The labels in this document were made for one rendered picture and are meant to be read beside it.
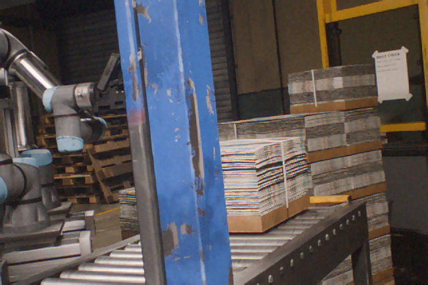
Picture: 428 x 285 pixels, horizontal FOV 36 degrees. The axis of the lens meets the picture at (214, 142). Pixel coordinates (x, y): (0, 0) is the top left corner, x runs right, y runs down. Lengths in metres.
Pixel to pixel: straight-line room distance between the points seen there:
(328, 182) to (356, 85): 0.55
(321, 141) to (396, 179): 0.97
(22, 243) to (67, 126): 0.45
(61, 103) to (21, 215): 0.43
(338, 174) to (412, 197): 0.82
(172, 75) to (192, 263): 0.21
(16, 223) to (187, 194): 1.47
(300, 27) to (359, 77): 6.37
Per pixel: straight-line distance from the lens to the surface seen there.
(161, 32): 0.73
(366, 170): 3.52
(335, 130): 3.32
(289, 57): 9.88
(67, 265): 1.65
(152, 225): 0.75
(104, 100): 1.88
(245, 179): 1.74
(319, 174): 3.23
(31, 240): 2.17
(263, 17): 9.97
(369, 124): 3.54
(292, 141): 1.96
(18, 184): 2.09
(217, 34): 10.31
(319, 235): 1.71
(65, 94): 1.91
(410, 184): 4.04
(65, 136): 1.92
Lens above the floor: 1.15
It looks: 3 degrees down
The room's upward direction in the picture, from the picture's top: 6 degrees counter-clockwise
